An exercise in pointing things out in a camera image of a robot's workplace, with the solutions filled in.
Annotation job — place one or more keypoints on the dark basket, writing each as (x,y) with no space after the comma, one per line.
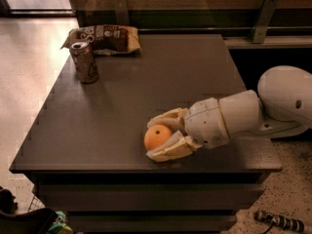
(36,222)

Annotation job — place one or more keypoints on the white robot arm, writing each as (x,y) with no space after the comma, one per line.
(280,107)

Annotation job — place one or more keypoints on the orange fruit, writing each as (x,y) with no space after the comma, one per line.
(156,136)

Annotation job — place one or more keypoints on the brown chip bag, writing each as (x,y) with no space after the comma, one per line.
(106,39)

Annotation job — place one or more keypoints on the right metal shelf bracket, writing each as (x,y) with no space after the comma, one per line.
(263,19)

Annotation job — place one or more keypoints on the left metal shelf bracket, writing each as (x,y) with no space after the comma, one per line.
(121,12)

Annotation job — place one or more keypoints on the metal shelf bracket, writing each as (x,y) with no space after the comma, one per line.
(263,19)
(121,12)

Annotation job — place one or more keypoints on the brown soda can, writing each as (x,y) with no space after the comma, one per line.
(86,68)

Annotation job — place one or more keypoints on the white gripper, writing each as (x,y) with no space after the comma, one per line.
(204,122)

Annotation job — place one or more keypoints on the black silver striped tool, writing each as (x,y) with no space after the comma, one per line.
(285,223)

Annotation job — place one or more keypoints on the green snack bag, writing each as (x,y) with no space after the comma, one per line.
(59,226)

